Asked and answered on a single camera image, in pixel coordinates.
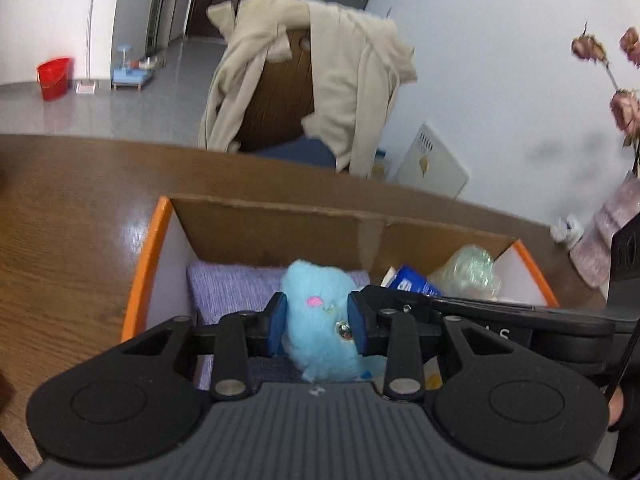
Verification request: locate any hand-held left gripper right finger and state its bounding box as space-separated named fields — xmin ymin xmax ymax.
xmin=346 ymin=291 xmax=521 ymax=403

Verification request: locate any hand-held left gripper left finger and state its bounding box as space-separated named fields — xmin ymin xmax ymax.
xmin=120 ymin=291 xmax=289 ymax=402

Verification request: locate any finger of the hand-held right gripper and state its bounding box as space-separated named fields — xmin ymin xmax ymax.
xmin=359 ymin=284 xmax=551 ymax=319

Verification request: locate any blue tissue packet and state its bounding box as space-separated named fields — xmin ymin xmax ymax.
xmin=381 ymin=264 xmax=443 ymax=298

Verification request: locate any blue plush toy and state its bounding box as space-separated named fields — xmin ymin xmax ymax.
xmin=280 ymin=259 xmax=388 ymax=381

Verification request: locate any purple fabric pouch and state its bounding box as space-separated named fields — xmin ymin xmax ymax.
xmin=186 ymin=260 xmax=372 ymax=391

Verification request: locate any red cardboard box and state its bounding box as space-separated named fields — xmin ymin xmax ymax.
xmin=121 ymin=195 xmax=560 ymax=391

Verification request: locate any person's right hand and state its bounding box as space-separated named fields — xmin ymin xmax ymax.
xmin=606 ymin=387 xmax=626 ymax=431

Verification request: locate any clear plastic bag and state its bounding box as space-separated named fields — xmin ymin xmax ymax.
xmin=427 ymin=244 xmax=502 ymax=301

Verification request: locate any pink textured vase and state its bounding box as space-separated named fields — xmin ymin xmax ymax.
xmin=569 ymin=170 xmax=640 ymax=291

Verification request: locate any small white bottle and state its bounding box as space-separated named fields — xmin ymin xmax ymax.
xmin=550 ymin=214 xmax=585 ymax=245

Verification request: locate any beige jacket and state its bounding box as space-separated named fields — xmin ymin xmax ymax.
xmin=198 ymin=0 xmax=418 ymax=176

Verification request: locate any wooden chair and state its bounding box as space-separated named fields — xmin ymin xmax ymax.
xmin=235 ymin=27 xmax=337 ymax=168

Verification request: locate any dried pink rose bouquet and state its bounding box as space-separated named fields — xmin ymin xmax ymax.
xmin=571 ymin=22 xmax=640 ymax=176

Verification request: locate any small blue stand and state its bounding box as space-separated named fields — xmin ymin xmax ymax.
xmin=111 ymin=45 xmax=153 ymax=92

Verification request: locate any white mop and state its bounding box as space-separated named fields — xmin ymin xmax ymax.
xmin=76 ymin=0 xmax=98 ymax=95

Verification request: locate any dark brown entrance door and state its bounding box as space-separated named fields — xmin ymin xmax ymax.
xmin=185 ymin=0 xmax=291 ymax=41

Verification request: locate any red bucket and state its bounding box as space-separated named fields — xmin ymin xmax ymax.
xmin=36 ymin=57 xmax=72 ymax=102

